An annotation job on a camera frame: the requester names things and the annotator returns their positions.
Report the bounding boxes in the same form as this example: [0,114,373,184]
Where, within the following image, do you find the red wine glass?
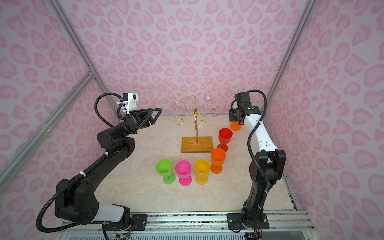
[217,128,233,152]

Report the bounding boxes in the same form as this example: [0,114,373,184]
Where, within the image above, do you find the yellow wine glass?
[194,159,211,185]

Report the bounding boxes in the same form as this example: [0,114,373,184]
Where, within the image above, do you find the aluminium frame profile right corner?
[267,0,319,105]

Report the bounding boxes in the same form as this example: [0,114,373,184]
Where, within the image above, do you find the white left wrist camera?
[118,93,139,113]

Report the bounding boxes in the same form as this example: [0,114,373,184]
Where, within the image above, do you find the wooden rack base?
[181,137,213,153]

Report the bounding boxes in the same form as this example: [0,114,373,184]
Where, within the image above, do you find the orange wine glass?
[211,148,227,174]
[230,122,242,132]

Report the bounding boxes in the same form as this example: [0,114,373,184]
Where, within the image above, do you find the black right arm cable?
[230,89,272,194]

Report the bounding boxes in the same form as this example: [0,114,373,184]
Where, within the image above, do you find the pink wine glass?
[175,161,192,187]

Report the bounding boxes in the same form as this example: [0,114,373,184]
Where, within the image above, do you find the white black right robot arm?
[227,90,287,234]

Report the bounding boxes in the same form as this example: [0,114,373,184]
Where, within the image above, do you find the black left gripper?
[114,112,162,142]

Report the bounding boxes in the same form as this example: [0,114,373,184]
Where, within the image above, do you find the aluminium frame profile corner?
[267,0,319,105]
[47,1,108,114]

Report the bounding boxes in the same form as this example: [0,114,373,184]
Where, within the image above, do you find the aluminium frame profile left corner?
[47,1,108,114]

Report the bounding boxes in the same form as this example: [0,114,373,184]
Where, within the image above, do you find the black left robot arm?
[55,108,162,229]

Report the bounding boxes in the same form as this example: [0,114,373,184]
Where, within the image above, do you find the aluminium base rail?
[57,210,318,240]

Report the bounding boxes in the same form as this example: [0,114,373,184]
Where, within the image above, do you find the gold wire wine glass rack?
[172,95,220,138]

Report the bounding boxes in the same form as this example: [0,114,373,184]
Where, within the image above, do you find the orange back wine glass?
[230,122,242,132]

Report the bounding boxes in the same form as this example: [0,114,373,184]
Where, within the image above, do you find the green wine glass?
[156,159,176,185]

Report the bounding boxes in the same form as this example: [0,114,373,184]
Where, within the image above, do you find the aluminium diagonal frame bar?
[1,71,95,192]

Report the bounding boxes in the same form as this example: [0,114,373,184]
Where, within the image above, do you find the orange front wine glass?
[211,148,227,174]

